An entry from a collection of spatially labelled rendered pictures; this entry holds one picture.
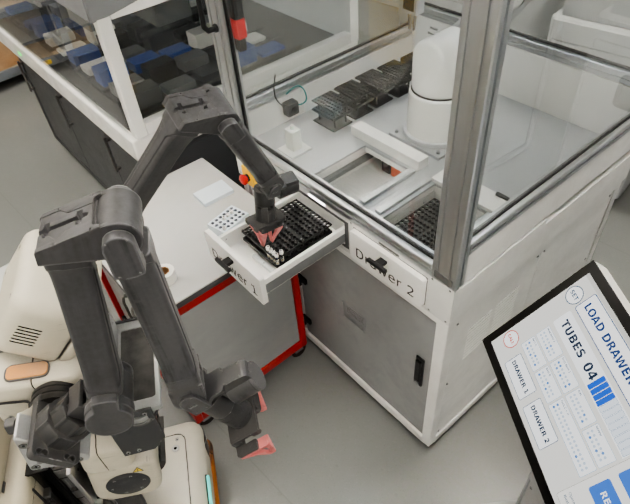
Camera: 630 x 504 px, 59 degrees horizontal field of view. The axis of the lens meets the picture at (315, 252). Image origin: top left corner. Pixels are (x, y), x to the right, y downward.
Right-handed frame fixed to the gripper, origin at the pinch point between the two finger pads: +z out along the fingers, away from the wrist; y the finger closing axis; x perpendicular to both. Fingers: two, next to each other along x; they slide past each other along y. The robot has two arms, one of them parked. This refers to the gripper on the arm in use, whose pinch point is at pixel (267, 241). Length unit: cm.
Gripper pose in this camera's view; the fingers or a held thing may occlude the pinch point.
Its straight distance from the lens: 164.8
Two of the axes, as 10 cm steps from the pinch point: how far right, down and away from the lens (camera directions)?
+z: -0.2, 7.4, 6.7
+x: 6.1, 5.4, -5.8
